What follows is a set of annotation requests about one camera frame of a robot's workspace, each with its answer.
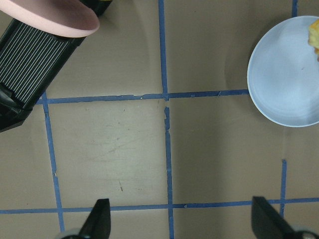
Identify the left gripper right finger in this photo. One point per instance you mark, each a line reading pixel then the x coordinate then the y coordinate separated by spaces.
pixel 267 223

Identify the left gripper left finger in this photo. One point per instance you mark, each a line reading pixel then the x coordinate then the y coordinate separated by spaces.
pixel 98 223

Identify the blue plate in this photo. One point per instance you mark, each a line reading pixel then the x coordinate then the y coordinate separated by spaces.
pixel 283 74

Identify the pink plate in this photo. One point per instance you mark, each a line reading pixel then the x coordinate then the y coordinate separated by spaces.
pixel 66 18

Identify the black dish rack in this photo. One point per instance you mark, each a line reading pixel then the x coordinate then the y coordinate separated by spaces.
pixel 29 60

